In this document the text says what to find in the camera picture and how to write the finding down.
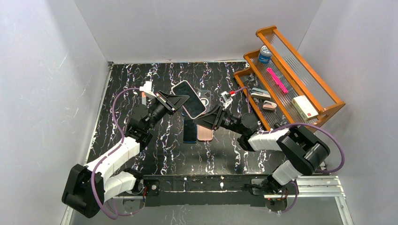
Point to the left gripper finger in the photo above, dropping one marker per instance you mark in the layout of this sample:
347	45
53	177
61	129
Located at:
176	101
162	94

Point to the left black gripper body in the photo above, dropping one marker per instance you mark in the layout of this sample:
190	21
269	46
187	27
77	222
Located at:
164	102

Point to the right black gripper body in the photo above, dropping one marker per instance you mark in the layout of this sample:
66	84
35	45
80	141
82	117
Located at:
219	117

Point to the pink phone case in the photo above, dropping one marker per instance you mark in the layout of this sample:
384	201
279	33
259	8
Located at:
204	134

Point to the green phone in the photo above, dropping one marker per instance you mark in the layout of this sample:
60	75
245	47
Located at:
189	131

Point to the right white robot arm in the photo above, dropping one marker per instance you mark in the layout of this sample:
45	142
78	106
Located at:
304	151

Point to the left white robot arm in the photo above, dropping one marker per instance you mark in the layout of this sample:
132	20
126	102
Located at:
91	185

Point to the orange white marker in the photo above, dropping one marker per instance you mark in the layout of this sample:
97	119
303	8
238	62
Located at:
143	99

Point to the teal grey stapler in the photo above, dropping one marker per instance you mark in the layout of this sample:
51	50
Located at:
260	94

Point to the pink flat tool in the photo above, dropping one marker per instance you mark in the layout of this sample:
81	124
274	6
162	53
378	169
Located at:
277	80

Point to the orange wooden shelf rack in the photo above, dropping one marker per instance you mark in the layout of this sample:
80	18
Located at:
296	74

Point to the blue round jar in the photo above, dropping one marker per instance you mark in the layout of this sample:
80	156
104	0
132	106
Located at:
265	55

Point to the white cardboard box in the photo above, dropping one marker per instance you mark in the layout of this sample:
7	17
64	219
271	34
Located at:
304	108

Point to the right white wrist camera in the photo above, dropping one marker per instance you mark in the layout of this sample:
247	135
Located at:
227	98

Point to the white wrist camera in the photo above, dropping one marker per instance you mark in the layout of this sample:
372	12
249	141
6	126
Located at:
146	90
227	98

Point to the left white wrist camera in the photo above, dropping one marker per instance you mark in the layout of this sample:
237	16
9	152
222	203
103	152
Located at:
146	90

